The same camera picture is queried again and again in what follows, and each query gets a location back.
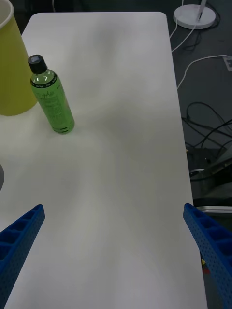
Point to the silver metal case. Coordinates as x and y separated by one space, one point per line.
215 209

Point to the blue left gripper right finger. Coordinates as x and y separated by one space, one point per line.
212 246

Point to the grey plastic bin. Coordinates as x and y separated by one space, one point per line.
1 177

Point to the white round stand base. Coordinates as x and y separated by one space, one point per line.
186 17

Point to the green plastic bottle black cap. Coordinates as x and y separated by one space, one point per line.
54 103

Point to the yellow-green plastic bin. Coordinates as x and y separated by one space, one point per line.
12 72

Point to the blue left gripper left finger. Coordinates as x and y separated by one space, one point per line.
21 239

